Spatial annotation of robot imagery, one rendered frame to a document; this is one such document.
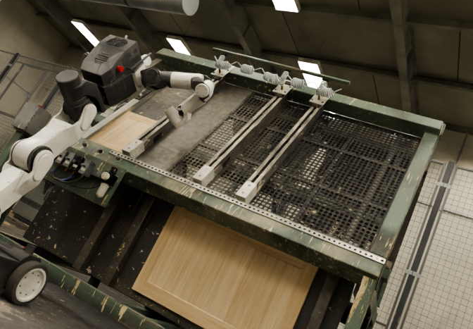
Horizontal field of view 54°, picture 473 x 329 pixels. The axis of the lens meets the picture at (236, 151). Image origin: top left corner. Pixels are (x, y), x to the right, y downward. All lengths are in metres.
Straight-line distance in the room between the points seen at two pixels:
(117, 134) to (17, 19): 9.25
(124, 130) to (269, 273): 1.32
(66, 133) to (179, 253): 0.89
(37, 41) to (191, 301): 10.44
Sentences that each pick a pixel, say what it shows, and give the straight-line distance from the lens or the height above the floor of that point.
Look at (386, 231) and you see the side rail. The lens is 2.38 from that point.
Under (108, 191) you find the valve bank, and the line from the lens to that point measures 2.70.
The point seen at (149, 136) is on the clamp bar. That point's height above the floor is 1.08.
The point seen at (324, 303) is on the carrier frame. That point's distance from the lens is 2.38.
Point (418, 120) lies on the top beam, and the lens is 3.12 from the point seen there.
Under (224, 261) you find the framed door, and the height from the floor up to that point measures 0.60.
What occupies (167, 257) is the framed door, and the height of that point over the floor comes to 0.49.
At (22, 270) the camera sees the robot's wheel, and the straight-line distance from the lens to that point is 2.33.
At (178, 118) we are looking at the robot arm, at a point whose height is 1.19.
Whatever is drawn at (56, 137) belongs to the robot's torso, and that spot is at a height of 0.75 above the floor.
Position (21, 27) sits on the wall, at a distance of 12.20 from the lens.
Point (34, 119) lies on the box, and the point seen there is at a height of 0.84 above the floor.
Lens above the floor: 0.44
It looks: 16 degrees up
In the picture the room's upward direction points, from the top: 27 degrees clockwise
